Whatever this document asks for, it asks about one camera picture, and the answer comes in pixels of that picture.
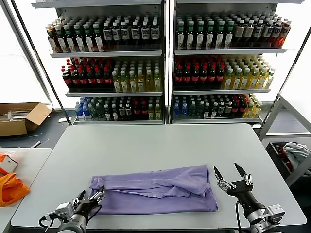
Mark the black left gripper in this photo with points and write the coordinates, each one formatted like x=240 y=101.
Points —
x=83 y=208

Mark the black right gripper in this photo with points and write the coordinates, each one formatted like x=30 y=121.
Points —
x=243 y=191

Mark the purple t-shirt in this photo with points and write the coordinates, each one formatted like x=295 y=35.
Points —
x=158 y=194

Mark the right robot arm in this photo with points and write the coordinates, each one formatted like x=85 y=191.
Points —
x=255 y=213

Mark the black storage crate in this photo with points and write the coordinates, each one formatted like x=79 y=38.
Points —
x=271 y=151

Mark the red cloth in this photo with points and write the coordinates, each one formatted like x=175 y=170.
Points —
x=283 y=151

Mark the white grey cloth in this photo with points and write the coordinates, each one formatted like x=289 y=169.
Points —
x=296 y=153

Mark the small yellow drink bottle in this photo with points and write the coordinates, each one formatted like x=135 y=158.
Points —
x=158 y=112
x=256 y=109
x=249 y=110
x=151 y=112

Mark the small dark bottle white cap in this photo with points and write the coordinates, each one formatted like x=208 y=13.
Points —
x=121 y=112
x=221 y=109
x=128 y=112
x=114 y=112
x=206 y=111
x=228 y=109
x=107 y=112
x=214 y=111

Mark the small cola bottle red label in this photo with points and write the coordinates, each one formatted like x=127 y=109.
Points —
x=242 y=108
x=144 y=111
x=235 y=108
x=137 y=111

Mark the orange cloth bag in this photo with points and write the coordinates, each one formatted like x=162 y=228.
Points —
x=12 y=191

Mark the green tinted water bottle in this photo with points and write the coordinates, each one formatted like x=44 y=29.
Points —
x=192 y=110
x=93 y=112
x=199 y=110
x=100 y=112

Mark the white flat floor object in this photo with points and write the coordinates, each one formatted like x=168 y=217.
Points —
x=64 y=119

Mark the orange white small box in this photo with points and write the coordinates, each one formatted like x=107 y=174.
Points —
x=11 y=163

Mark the blue label water bottle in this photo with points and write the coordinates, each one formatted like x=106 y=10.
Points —
x=184 y=110
x=78 y=111
x=176 y=110
x=86 y=111

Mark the yellow juice bottle green label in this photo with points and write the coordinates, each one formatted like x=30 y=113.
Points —
x=141 y=83
x=237 y=81
x=262 y=81
x=245 y=81
x=228 y=81
x=149 y=83
x=157 y=83
x=133 y=83
x=124 y=83
x=270 y=80
x=254 y=81
x=116 y=83

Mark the brown cardboard box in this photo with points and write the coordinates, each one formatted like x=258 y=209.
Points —
x=14 y=127

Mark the cola bottle red cap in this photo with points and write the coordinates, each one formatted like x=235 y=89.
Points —
x=212 y=76
x=220 y=76
x=91 y=77
x=83 y=77
x=178 y=76
x=195 y=76
x=74 y=77
x=187 y=76
x=107 y=77
x=66 y=77
x=99 y=77
x=204 y=76

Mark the white packing material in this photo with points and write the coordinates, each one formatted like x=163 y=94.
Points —
x=17 y=114

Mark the grey metal shelf unit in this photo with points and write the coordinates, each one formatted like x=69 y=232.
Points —
x=230 y=51
x=109 y=54

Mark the dark tea bottle green label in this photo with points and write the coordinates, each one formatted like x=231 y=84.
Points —
x=181 y=36
x=89 y=40
x=200 y=36
x=79 y=40
x=98 y=40
x=60 y=41
x=69 y=41
x=211 y=36
x=190 y=36
x=229 y=36
x=220 y=36

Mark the dark bottle beige label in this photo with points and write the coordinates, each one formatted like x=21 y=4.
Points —
x=249 y=31
x=240 y=31

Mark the dark bottle blue-white label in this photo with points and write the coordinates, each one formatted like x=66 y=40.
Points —
x=268 y=31
x=145 y=32
x=116 y=34
x=107 y=34
x=135 y=33
x=155 y=32
x=259 y=30
x=277 y=31
x=125 y=33

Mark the red drink bottle blue-white label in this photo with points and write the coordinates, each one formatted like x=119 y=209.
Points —
x=285 y=31

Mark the orange-red drink bottle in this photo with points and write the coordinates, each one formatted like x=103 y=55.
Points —
x=51 y=41

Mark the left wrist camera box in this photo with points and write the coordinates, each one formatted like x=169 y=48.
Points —
x=64 y=209

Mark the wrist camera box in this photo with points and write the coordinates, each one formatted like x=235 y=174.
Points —
x=64 y=209
x=275 y=213

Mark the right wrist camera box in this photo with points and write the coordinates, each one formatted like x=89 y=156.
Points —
x=275 y=213

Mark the grey metal rack frame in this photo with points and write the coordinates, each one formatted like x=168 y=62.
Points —
x=269 y=116

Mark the dark frame pole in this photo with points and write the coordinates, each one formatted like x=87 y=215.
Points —
x=41 y=60
x=289 y=73

